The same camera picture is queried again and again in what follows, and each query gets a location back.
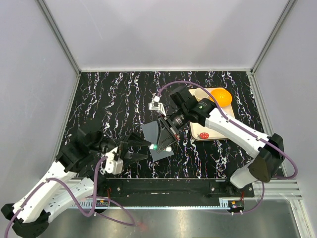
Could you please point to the white green glue stick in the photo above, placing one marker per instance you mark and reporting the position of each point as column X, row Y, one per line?
column 159, row 149

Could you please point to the orange bowl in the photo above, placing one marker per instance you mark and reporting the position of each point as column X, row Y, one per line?
column 222, row 96

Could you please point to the grey paper envelope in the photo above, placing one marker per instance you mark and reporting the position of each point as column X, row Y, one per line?
column 150, row 132

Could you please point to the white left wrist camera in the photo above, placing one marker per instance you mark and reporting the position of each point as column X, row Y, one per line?
column 114, row 164

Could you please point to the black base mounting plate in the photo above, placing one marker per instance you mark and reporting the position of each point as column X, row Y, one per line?
column 170, row 192

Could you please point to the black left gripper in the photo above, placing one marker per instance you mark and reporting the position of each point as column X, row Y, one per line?
column 135, row 140

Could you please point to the cream yellow cup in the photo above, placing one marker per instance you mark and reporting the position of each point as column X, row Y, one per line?
column 200, row 94

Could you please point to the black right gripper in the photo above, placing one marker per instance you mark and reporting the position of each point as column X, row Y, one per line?
column 168, row 133

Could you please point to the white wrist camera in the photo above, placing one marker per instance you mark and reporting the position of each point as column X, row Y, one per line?
column 114, row 164
column 156, row 105

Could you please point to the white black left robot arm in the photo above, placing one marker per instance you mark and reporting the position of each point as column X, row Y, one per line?
column 31, row 215

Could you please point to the strawberry pattern tray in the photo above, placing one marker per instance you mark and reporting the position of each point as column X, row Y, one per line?
column 211, row 130

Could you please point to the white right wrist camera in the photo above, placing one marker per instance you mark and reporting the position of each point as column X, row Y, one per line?
column 156, row 105

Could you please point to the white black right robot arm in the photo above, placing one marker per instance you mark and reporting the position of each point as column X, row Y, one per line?
column 266, row 151

